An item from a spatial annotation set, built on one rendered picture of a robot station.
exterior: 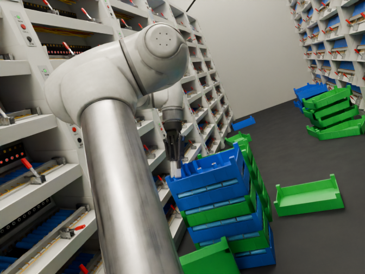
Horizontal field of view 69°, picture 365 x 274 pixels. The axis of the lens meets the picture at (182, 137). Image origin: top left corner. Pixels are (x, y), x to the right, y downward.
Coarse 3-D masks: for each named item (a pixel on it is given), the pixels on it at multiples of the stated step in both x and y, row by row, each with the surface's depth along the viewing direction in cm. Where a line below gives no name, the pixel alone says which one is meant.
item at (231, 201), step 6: (234, 198) 104; (240, 198) 103; (210, 204) 108; (216, 204) 106; (222, 204) 106; (228, 204) 105; (186, 210) 112; (192, 210) 110; (198, 210) 109; (204, 210) 110
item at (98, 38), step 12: (72, 0) 151; (84, 0) 149; (72, 12) 153; (96, 12) 149; (108, 12) 150; (96, 36) 153; (108, 36) 151; (156, 120) 162; (156, 132) 160; (156, 168) 167; (168, 168) 165
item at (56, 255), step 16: (48, 208) 97; (64, 208) 101; (80, 224) 89; (96, 224) 93; (0, 240) 79; (64, 240) 81; (80, 240) 85; (48, 256) 75; (64, 256) 78; (32, 272) 69; (48, 272) 72
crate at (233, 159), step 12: (216, 156) 121; (228, 156) 119; (240, 156) 111; (192, 168) 125; (204, 168) 124; (228, 168) 100; (240, 168) 103; (168, 180) 108; (180, 180) 107; (192, 180) 105; (204, 180) 104; (216, 180) 103; (180, 192) 108
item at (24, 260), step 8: (80, 208) 95; (72, 216) 90; (80, 216) 92; (64, 224) 86; (56, 232) 82; (40, 240) 79; (48, 240) 79; (56, 240) 80; (32, 248) 75; (40, 248) 76; (24, 256) 72; (32, 256) 74; (16, 264) 69; (24, 264) 71; (8, 272) 67; (16, 272) 69
